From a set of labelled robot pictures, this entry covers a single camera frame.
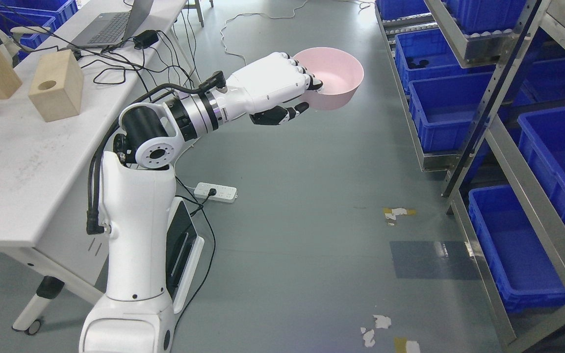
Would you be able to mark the white desk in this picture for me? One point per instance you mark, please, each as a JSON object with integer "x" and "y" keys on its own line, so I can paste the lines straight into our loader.
{"x": 44, "y": 167}

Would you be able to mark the white power strip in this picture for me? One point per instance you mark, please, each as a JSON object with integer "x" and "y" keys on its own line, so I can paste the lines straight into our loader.
{"x": 215, "y": 192}

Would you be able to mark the wooden block with hole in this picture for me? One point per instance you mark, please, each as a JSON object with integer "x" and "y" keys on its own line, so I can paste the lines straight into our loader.
{"x": 57, "y": 86}

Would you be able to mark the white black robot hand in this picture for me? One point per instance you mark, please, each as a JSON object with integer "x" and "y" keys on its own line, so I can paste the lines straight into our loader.
{"x": 259, "y": 88}

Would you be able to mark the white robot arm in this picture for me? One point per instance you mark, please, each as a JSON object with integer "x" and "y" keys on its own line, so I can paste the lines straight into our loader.
{"x": 153, "y": 247}

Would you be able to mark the steel shelf rack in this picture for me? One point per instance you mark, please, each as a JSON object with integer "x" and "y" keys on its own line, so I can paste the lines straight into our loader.
{"x": 507, "y": 51}

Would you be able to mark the pink ikea bowl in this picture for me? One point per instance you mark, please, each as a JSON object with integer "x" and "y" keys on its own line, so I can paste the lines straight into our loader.
{"x": 340, "y": 72}

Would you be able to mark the black power adapter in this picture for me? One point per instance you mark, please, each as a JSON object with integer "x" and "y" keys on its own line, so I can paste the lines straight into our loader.
{"x": 145, "y": 39}

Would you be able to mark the grey laptop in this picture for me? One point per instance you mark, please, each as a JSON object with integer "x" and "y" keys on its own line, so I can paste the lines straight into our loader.
{"x": 110, "y": 29}

